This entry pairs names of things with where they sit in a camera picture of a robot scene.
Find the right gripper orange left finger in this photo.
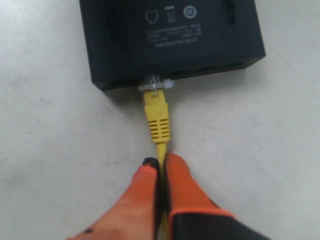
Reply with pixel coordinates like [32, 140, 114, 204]
[70, 157, 160, 240]

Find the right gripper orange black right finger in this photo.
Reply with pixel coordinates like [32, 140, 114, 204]
[164, 153, 267, 240]

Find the yellow ethernet cable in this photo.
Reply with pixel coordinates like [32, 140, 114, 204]
[137, 74, 175, 240]

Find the black electronic box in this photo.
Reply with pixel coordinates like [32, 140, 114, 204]
[79, 0, 266, 91]

